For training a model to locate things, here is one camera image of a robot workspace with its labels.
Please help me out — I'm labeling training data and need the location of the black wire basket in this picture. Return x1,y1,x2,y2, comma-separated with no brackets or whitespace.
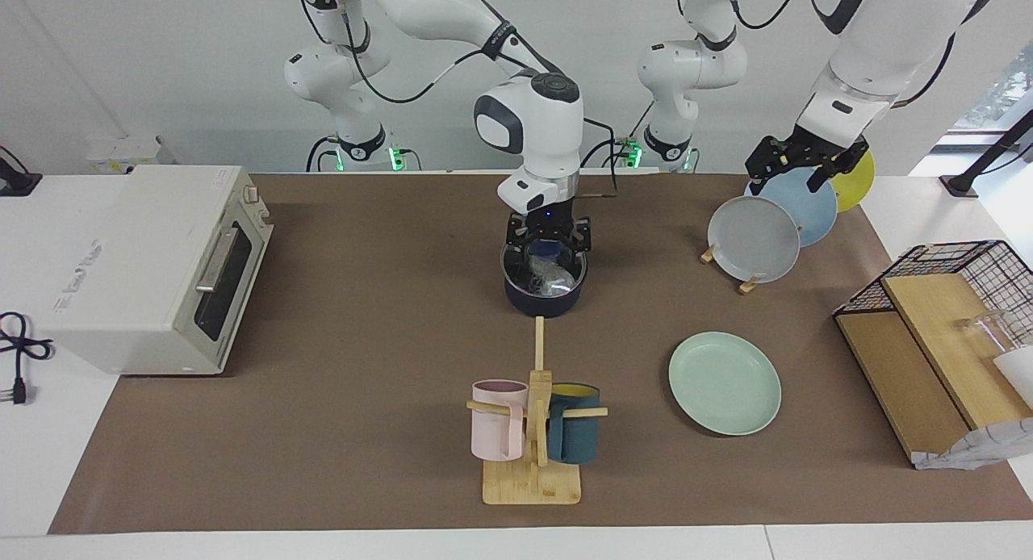
833,240,1033,359

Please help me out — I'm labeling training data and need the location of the white crumpled bag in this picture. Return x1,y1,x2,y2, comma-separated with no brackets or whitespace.
912,417,1033,470

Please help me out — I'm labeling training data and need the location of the white vermicelli bundle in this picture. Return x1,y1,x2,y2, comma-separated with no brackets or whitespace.
529,257,576,297

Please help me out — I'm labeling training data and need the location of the brown wooden board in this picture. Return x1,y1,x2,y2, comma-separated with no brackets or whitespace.
835,311,973,464

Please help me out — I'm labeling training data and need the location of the wooden mug tree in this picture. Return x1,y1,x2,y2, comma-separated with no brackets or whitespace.
466,316,609,506

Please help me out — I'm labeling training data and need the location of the dark teal mug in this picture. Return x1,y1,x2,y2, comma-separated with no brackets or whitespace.
547,383,602,465

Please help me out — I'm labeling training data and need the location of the pink mug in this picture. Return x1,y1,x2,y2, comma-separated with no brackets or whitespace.
471,380,529,462

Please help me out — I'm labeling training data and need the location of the black desk clamp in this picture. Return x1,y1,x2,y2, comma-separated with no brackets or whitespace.
0,144,43,197

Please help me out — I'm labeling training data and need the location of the black power cord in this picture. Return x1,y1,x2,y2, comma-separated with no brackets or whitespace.
0,311,54,405

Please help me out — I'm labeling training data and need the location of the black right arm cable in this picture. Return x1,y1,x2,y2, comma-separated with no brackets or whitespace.
299,0,622,196

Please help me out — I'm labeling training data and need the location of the black angled stand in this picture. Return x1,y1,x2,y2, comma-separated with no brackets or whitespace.
939,108,1033,199

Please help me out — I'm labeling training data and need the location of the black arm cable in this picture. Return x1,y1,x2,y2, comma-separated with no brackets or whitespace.
299,0,622,196
676,0,961,109

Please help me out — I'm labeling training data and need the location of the wooden plate rack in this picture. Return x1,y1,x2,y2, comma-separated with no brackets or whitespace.
700,221,805,295

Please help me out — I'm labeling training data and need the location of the white cup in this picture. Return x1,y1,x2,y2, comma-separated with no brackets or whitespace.
991,346,1033,409

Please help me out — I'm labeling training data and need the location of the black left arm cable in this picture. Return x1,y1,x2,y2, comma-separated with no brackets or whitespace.
676,0,961,109

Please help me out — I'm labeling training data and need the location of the light bamboo board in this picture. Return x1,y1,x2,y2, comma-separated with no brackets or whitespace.
881,274,1033,432

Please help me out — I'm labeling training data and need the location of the light green plate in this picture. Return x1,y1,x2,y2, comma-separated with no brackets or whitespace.
668,332,783,437

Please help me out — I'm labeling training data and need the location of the yellow plate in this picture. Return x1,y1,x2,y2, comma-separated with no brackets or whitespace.
831,148,876,213

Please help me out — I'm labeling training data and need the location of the light blue plate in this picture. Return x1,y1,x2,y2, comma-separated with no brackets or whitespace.
755,166,839,248

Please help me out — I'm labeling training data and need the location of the white power box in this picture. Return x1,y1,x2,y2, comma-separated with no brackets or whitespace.
87,136,175,175

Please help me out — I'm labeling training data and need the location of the clear glass cup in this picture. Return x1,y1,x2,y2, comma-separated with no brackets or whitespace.
955,308,1033,359

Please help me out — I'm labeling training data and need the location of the beige toaster oven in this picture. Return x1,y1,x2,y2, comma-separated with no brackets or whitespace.
40,165,275,376

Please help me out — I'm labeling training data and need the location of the brown table mat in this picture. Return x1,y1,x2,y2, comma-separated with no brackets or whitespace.
48,173,1033,535

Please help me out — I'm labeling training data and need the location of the grey plate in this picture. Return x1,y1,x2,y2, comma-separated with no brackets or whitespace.
708,195,801,284

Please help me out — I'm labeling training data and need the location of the glass lid blue knob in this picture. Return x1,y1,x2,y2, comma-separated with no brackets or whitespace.
502,237,590,297

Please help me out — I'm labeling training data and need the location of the black pot blue handle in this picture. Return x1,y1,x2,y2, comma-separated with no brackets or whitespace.
502,239,590,318

